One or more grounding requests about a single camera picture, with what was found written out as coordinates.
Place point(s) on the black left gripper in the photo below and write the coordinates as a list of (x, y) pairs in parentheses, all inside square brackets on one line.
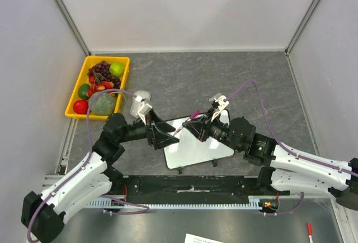
[(159, 140)]

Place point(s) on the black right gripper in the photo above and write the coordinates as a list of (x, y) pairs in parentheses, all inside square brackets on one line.
[(205, 130)]

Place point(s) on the small black framed whiteboard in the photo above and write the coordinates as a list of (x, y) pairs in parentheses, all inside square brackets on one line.
[(190, 151)]

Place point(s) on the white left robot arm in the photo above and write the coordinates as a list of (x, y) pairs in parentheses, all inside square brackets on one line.
[(45, 214)]

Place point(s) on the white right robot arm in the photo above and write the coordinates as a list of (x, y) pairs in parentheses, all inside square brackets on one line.
[(283, 168)]

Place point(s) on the grey whiteboard eraser sponge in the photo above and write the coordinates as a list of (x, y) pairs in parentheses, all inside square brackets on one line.
[(135, 104)]

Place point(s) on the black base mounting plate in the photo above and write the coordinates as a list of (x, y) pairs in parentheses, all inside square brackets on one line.
[(189, 189)]

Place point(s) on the green netted melon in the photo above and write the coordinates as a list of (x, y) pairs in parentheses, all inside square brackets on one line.
[(102, 104)]

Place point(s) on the yellow plastic fruit tray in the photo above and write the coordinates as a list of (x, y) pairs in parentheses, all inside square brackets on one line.
[(89, 62)]

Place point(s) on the light green apple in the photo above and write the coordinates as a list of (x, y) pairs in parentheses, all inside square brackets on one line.
[(116, 69)]

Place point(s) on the red strawberries cluster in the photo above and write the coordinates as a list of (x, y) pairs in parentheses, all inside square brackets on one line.
[(95, 86)]

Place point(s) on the red apple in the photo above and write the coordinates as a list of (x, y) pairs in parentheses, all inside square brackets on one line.
[(80, 107)]

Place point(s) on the purple grape bunch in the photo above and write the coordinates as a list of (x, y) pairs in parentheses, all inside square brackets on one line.
[(101, 73)]

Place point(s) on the dark green lime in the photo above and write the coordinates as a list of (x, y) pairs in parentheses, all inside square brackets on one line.
[(82, 91)]

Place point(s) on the white paper sheet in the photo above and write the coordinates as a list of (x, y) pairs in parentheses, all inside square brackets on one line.
[(189, 238)]

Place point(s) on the red capped marker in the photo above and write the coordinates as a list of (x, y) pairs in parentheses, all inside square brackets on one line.
[(310, 232)]

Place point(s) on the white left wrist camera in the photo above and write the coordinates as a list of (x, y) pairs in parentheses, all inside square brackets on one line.
[(144, 108)]

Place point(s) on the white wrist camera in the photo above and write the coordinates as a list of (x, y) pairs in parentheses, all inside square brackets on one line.
[(144, 108), (219, 103)]

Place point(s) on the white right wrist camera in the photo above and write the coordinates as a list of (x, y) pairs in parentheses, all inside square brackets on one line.
[(219, 103)]

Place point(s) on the aluminium left corner post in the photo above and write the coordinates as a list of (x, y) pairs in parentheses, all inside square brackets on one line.
[(72, 26)]

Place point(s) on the aluminium corner post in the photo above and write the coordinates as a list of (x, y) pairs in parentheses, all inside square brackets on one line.
[(302, 25), (72, 26)]

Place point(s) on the aluminium right corner post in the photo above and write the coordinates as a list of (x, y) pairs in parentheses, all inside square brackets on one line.
[(302, 25)]

